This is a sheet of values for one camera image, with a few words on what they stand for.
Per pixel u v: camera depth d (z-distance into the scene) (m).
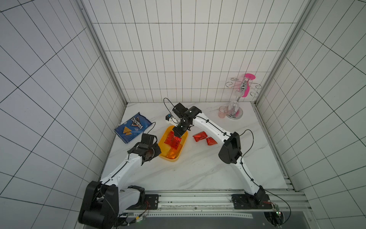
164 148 0.93
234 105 0.95
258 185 0.64
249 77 1.00
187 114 0.66
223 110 1.09
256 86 0.92
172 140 0.88
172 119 0.77
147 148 0.66
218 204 0.73
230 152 0.57
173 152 0.88
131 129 1.01
